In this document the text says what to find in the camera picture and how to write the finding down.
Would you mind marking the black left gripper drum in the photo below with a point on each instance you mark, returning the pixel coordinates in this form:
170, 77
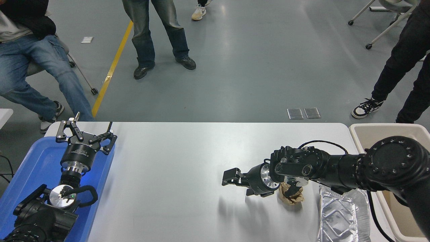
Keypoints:
79, 154

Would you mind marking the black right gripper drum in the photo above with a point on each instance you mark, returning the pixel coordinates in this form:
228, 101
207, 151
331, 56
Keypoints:
255, 179

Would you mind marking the clear floor plate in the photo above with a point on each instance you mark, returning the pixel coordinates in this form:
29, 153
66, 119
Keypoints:
295, 113
312, 113

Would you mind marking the person in black trousers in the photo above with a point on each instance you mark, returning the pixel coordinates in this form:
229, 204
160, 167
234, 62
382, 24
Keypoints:
403, 50

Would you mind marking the crumpled tan paper ball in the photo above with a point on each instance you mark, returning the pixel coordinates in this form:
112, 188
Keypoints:
294, 199

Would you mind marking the white side table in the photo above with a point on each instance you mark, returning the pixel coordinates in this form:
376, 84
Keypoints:
4, 116

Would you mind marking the white paper scrap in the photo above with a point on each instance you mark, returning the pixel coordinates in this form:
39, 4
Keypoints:
87, 39

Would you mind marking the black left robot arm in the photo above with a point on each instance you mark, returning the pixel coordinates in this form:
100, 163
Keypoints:
40, 218

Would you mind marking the standing person with black shoes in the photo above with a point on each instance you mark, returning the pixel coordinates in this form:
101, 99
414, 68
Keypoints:
144, 33

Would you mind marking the person with white shoes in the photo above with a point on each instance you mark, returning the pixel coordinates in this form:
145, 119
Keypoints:
199, 12

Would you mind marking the grey wheeled chair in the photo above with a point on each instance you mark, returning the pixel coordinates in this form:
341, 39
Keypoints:
82, 74

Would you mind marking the large pale bin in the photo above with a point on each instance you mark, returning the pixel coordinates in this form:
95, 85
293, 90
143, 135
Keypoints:
403, 218

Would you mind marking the seated person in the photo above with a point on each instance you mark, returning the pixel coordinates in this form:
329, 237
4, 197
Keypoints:
20, 64

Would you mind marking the blue plastic tray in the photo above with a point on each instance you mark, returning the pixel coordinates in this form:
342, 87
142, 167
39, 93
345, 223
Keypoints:
33, 161

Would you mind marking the silver foil tray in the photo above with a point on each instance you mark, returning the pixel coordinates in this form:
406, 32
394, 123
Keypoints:
342, 215

